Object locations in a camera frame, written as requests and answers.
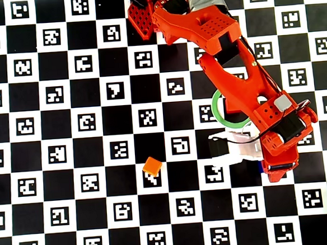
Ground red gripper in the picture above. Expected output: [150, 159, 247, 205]
[259, 129, 302, 185]

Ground red cube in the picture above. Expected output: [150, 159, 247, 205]
[224, 96, 244, 115]

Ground orange cube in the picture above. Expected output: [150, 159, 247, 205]
[142, 155, 164, 178]

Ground red perforated robot base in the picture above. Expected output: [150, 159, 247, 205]
[127, 0, 175, 42]

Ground black white marker checkerboard mat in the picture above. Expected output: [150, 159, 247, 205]
[0, 0, 327, 245]

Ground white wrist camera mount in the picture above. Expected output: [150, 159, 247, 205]
[207, 125, 266, 168]

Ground thin black camera cable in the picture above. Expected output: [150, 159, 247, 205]
[222, 132, 267, 147]

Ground green flat ring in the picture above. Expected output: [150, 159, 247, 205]
[210, 87, 255, 131]

